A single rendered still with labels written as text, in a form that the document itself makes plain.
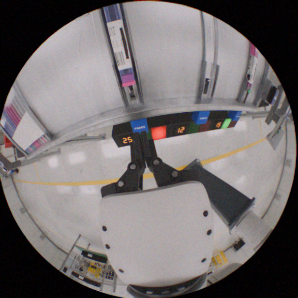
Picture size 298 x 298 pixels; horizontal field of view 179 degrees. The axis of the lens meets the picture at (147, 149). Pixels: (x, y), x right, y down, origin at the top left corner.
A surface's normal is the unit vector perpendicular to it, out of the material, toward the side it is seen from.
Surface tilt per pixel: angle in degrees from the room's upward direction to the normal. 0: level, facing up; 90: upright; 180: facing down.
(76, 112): 47
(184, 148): 0
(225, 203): 90
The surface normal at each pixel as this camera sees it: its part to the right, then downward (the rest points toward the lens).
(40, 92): 0.14, 0.81
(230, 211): -0.60, -0.79
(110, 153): 0.01, 0.14
